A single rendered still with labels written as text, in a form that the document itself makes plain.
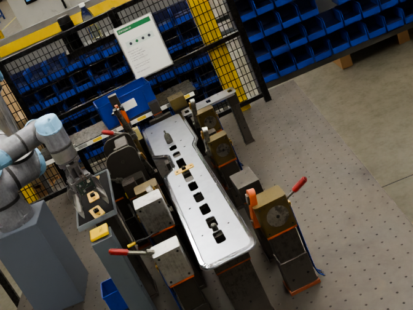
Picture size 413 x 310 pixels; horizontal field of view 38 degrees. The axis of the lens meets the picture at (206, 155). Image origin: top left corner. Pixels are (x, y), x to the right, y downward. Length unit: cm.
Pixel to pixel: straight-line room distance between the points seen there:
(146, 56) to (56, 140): 150
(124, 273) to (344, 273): 72
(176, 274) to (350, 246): 64
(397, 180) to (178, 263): 211
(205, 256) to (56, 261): 79
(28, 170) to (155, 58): 119
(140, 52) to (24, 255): 135
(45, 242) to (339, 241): 111
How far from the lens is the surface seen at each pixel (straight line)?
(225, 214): 199
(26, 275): 250
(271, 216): 186
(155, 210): 204
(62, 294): 253
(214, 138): 244
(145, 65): 330
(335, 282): 203
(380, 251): 209
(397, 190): 363
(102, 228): 192
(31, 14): 919
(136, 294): 201
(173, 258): 184
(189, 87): 321
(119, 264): 195
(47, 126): 186
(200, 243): 190
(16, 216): 241
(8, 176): 239
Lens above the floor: 199
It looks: 24 degrees down
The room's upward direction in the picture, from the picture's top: 24 degrees counter-clockwise
